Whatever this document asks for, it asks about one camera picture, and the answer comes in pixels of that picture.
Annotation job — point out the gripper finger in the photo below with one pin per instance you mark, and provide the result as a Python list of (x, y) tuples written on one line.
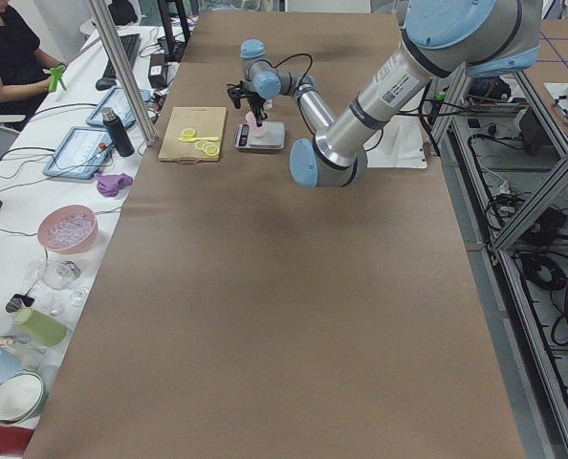
[(259, 115)]

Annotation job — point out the green cup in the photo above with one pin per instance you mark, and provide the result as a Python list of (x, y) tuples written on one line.
[(43, 329)]

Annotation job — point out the lemon slice front pair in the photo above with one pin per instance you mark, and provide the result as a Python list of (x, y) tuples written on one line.
[(210, 149)]

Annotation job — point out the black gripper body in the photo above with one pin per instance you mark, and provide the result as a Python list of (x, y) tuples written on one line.
[(254, 99)]

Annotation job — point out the bamboo cutting board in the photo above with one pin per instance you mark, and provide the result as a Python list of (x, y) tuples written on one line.
[(207, 121)]

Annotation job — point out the seated person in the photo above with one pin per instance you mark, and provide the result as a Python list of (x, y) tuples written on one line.
[(25, 69)]

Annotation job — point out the lemon slice far right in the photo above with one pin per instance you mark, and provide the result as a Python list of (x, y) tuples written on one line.
[(188, 133)]

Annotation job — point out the yellow plastic knife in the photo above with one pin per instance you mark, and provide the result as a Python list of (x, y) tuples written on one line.
[(199, 139)]

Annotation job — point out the aluminium frame post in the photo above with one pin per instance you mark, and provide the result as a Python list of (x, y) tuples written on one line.
[(115, 52)]

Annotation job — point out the pink bowl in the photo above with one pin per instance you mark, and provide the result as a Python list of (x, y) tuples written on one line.
[(68, 230)]

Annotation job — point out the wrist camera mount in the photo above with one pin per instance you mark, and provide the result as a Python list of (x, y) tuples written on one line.
[(236, 92)]

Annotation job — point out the digital kitchen scale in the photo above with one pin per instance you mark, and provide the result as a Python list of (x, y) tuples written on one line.
[(269, 137)]

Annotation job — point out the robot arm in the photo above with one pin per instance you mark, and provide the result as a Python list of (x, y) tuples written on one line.
[(487, 38)]

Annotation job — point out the black water bottle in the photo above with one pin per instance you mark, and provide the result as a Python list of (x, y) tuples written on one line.
[(117, 131)]

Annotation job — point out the far teach pendant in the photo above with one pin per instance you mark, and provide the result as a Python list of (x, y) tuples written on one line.
[(116, 99)]

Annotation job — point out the pink plastic cup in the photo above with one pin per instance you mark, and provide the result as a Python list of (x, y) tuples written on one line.
[(255, 126)]

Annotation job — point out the purple glove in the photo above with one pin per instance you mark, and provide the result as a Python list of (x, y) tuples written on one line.
[(110, 185)]

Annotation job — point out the near teach pendant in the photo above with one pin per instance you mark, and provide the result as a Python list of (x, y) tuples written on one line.
[(83, 151)]

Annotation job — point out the teach pendant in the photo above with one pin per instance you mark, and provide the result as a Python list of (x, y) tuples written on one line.
[(83, 151), (116, 99)]

